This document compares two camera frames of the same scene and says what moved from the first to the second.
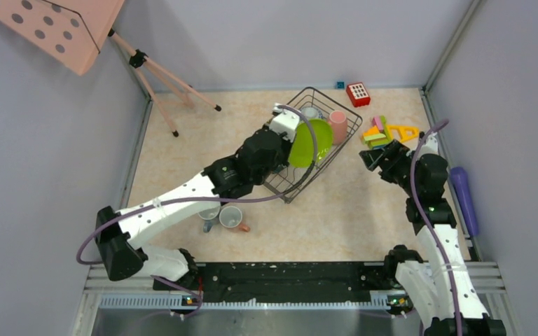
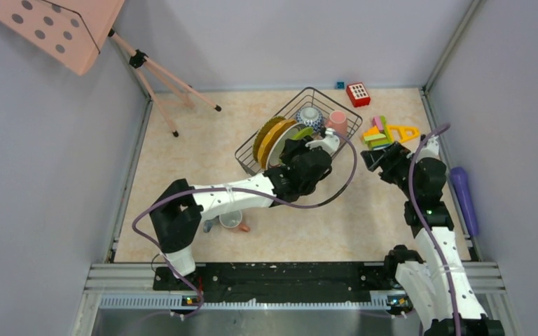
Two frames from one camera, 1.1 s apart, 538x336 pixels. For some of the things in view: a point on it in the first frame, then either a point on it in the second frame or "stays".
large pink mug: (338, 120) stays
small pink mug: (230, 216) stays
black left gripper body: (282, 158) -> (293, 154)
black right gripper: (396, 152) stays
